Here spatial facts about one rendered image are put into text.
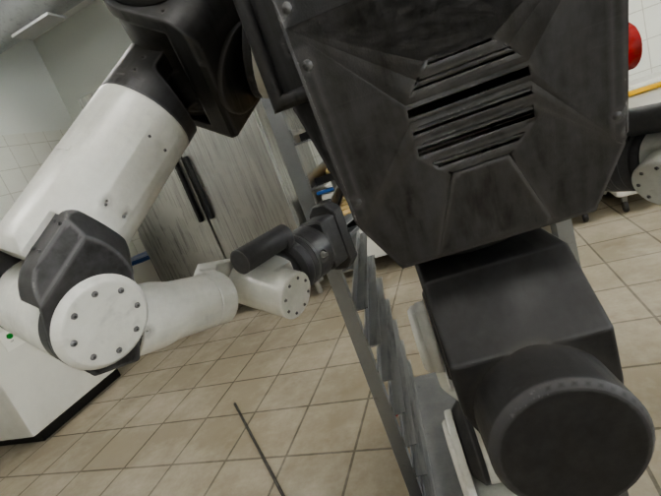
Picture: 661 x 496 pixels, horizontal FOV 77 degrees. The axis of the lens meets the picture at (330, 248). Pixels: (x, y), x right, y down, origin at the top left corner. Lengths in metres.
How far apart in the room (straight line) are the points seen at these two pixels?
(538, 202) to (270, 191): 2.82
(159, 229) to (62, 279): 3.34
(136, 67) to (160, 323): 0.24
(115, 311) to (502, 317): 0.32
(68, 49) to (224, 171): 2.49
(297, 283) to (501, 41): 0.37
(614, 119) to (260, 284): 0.41
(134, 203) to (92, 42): 4.63
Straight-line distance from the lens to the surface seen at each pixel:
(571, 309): 0.39
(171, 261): 3.74
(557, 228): 0.90
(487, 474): 0.80
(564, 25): 0.32
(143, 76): 0.43
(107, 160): 0.39
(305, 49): 0.28
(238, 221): 3.28
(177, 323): 0.46
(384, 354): 1.06
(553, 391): 0.33
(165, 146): 0.42
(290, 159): 0.82
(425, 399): 1.62
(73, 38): 5.17
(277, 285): 0.54
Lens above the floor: 1.12
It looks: 14 degrees down
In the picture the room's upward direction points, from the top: 20 degrees counter-clockwise
